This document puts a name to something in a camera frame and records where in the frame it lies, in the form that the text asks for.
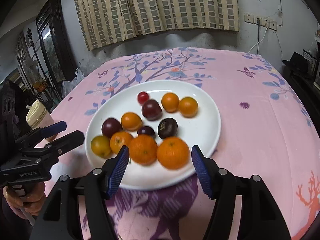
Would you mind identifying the green yellow orange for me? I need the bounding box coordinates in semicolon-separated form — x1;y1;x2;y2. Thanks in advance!
91;135;111;159

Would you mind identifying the large front mandarin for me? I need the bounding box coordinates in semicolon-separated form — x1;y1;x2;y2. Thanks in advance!
110;131;133;154

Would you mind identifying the large mandarin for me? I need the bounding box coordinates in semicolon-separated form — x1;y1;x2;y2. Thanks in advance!
110;131;133;154
129;134;158;166

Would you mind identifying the dark passion fruit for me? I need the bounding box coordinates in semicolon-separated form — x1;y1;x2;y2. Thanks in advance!
157;118;178;139

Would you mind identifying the yellowish small orange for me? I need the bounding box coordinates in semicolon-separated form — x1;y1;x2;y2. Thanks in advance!
178;97;199;118

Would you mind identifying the dark purple plum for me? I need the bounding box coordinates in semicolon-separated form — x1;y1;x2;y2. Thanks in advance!
142;99;162;121

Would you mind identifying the small mandarin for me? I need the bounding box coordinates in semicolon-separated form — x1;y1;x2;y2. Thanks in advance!
161;92;180;113

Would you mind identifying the red cherry tomato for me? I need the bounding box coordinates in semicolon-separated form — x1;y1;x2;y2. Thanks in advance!
137;91;150;105

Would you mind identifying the left hand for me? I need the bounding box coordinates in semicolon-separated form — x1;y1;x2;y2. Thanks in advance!
2;180;47;217

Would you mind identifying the pink cup cream lid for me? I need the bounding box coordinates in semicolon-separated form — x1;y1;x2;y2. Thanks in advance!
26;100;55;130

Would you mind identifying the dark red plum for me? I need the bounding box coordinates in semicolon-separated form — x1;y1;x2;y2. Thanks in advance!
101;118;123;138

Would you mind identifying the dark cherry with stem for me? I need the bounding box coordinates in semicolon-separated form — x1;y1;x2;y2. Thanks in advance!
137;126;156;138

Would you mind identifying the white plastic bag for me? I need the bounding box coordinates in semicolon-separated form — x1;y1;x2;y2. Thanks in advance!
61;68;85;98

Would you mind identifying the white oval plate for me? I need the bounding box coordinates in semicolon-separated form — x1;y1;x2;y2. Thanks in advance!
85;80;222;191

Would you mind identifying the pink deer tablecloth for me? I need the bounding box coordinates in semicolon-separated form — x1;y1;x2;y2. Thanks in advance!
52;48;319;239

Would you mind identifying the dark framed mirror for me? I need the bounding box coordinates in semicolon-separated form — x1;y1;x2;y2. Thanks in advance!
36;0;76;85

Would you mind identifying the black hat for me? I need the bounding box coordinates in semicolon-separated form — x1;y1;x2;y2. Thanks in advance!
282;52;309;72

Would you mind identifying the checked beige curtain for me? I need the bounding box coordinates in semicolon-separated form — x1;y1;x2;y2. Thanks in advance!
74;0;240;50

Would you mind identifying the white wall power strip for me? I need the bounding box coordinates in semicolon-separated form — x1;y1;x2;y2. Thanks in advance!
244;12;278;31

